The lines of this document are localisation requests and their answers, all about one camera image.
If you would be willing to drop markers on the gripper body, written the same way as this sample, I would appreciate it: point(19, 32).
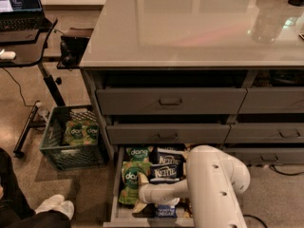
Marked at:
point(146, 194)

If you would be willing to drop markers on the green dang chip bag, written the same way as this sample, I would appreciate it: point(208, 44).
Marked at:
point(130, 171)
point(139, 154)

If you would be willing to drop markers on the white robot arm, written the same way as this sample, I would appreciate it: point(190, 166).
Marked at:
point(213, 181)

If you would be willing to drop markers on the middle blue Kettle chip bag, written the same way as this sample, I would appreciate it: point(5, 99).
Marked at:
point(165, 172)

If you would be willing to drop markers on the blue kettle chip bag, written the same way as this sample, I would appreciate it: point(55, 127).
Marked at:
point(165, 156)
point(167, 210)
point(165, 172)

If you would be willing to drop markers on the front blue Kettle chip bag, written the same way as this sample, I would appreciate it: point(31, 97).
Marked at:
point(167, 210)

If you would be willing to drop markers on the open bottom left drawer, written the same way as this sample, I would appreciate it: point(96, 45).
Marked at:
point(123, 218)

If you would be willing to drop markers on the rear blue Kettle chip bag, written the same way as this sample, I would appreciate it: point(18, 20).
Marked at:
point(165, 156)

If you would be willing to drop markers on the front Late July chip bag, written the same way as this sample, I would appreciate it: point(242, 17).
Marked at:
point(186, 204)

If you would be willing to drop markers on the middle left grey drawer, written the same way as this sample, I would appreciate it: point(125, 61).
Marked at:
point(167, 129)

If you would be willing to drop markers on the grey drawer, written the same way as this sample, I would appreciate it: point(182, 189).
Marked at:
point(167, 129)
point(268, 156)
point(266, 133)
point(171, 100)
point(273, 100)

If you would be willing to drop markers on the top left grey drawer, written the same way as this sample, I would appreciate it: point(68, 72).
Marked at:
point(171, 100)

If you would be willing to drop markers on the middle right grey drawer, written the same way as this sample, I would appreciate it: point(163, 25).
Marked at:
point(266, 133)

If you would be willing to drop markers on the bottom right grey drawer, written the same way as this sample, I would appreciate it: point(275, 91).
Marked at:
point(268, 156)

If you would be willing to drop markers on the grey counter cabinet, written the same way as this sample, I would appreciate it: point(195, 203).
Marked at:
point(197, 43)

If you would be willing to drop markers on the top right grey drawer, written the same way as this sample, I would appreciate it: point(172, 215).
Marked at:
point(273, 100)

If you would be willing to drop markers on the dark box beside counter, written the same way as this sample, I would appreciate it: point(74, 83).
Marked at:
point(73, 46)

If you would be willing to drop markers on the green plastic crate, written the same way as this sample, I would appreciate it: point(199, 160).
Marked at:
point(66, 157)

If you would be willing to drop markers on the dang bags in crate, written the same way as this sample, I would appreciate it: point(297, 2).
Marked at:
point(80, 132)

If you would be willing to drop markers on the white shoes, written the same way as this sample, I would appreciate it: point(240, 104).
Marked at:
point(57, 203)

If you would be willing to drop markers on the black trouser leg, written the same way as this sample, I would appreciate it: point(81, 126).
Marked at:
point(15, 211)

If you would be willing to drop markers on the black laptop stand table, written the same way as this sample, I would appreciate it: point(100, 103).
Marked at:
point(29, 55)

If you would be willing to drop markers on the white computer mouse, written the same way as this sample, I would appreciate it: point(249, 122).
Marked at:
point(7, 55)

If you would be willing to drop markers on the black laptop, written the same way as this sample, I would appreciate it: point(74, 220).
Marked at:
point(20, 21)

